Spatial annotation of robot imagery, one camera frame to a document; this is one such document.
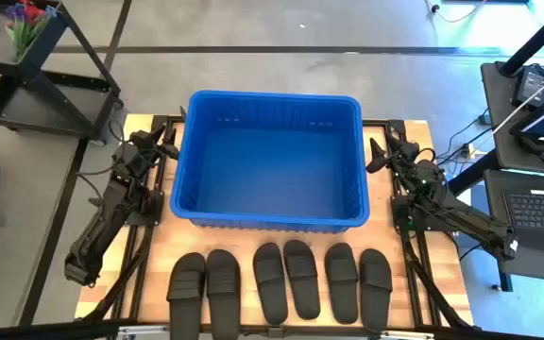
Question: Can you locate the black laptop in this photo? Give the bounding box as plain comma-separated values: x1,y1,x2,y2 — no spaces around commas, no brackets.
501,188,544,247

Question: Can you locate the black floor cable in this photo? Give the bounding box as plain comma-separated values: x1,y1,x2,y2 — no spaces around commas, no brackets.
424,0,488,25

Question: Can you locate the black crossbar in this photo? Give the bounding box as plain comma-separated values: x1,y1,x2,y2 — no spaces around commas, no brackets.
0,318,544,340

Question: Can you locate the artificial flower bunch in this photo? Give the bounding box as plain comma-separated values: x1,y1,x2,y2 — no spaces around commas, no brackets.
3,0,59,62

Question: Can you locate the white cable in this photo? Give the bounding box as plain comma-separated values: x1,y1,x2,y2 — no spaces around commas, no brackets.
491,64,544,136

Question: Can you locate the black desk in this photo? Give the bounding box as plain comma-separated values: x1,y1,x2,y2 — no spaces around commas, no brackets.
480,60,544,177
483,168,544,293

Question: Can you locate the black power adapter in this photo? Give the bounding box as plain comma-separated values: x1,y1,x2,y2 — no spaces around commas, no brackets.
511,63,544,108

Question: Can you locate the blue plastic bin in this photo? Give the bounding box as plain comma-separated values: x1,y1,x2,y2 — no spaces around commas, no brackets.
169,89,371,234

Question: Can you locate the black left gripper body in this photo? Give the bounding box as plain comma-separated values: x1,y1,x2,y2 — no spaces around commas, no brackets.
123,130,167,166

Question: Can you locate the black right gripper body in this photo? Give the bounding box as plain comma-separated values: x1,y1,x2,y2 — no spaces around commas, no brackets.
394,141,437,179

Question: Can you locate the black shelf cart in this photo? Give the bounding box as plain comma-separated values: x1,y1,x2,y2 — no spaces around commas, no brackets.
0,0,125,144

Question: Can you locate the black metal pole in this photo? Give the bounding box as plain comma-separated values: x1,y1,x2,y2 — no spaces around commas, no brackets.
446,149,501,196
498,0,544,77

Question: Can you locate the black power cable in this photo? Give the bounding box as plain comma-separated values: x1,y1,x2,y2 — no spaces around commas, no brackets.
435,107,493,167

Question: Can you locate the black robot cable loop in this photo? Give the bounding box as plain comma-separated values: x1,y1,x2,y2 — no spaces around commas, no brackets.
416,146,439,166

